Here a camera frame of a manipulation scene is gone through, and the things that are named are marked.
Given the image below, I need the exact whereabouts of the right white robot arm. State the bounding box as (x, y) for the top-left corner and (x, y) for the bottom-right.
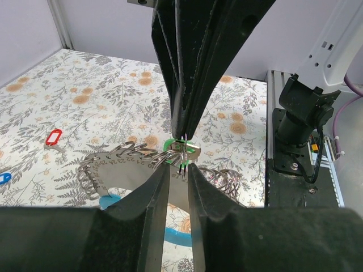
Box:
(151, 1), (362, 139)

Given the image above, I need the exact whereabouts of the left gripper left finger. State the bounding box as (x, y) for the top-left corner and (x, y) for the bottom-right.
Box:
(1, 164), (170, 271)

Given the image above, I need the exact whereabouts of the floral table mat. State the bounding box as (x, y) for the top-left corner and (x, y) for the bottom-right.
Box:
(0, 48), (269, 272)

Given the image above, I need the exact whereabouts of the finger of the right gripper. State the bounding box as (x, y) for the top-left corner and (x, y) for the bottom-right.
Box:
(175, 0), (274, 138)
(151, 1), (189, 138)

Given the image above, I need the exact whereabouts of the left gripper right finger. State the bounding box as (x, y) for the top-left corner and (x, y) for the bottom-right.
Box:
(188, 164), (362, 271)

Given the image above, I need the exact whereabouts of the red key tag right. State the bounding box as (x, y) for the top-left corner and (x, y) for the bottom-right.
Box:
(45, 129), (62, 146)

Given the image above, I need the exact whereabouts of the left aluminium frame post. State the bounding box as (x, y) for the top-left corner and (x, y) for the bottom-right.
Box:
(47, 0), (75, 50)

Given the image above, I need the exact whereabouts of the green key tag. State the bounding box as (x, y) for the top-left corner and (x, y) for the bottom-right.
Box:
(163, 138), (189, 167)

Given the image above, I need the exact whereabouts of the blue key tag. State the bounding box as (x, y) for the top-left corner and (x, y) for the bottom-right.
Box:
(99, 194), (192, 247)
(0, 173), (12, 185)

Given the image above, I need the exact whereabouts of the right white cable duct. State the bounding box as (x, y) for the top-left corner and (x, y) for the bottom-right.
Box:
(308, 131), (345, 208)

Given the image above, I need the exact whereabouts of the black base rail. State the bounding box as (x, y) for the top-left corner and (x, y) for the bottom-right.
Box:
(265, 108), (344, 208)

